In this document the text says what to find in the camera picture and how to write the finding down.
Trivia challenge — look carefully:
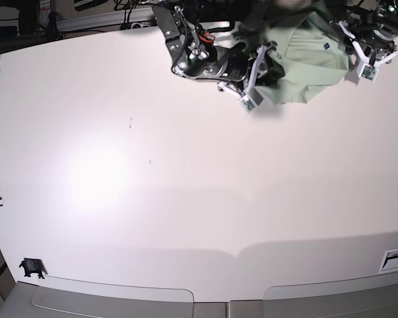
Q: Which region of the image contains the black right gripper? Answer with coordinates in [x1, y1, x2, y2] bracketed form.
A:
[217, 41, 285, 98]

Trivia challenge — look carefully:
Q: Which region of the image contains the grey chair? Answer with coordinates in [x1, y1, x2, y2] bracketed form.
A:
[263, 276, 398, 317]
[31, 287, 194, 318]

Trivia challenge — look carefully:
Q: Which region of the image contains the black clamp on table edge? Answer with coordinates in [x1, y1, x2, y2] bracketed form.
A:
[19, 258, 47, 279]

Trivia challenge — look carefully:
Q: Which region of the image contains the grey chair back right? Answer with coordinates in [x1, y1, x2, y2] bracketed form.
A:
[263, 276, 398, 317]

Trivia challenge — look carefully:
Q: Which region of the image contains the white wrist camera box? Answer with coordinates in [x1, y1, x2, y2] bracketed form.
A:
[237, 93, 263, 112]
[356, 61, 379, 82]

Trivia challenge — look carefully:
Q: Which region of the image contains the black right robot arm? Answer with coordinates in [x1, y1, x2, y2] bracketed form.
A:
[152, 1, 285, 99]

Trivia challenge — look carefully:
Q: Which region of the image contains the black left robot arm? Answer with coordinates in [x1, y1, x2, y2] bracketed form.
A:
[331, 1, 398, 70]

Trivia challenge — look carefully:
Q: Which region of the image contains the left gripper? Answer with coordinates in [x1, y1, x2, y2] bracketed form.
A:
[331, 19, 398, 68]

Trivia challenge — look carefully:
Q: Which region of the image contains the light green T-shirt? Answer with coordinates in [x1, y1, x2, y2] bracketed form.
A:
[255, 1, 350, 105]

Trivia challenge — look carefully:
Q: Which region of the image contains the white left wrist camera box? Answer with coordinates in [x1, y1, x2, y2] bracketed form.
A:
[356, 61, 379, 82]

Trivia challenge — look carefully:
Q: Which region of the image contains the grey chair back left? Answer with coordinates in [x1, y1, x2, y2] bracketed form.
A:
[31, 287, 194, 318]

